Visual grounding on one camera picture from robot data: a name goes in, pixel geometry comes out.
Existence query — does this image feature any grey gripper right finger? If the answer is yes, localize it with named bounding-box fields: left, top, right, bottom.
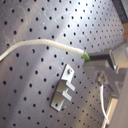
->
left=83, top=61, right=127, bottom=97

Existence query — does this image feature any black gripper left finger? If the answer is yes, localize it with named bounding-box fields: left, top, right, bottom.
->
left=89, top=49, right=114, bottom=62

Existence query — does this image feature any white braided cable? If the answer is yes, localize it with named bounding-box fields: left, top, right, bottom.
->
left=0, top=38, right=92, bottom=63

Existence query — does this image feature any perforated metal board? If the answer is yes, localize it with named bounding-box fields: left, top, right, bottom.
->
left=0, top=0, right=123, bottom=128

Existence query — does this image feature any metal cable clip bracket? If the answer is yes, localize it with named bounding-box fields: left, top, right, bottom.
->
left=50, top=64, right=75, bottom=111

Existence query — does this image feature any thin white wire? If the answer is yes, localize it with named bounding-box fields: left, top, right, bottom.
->
left=99, top=83, right=111, bottom=126

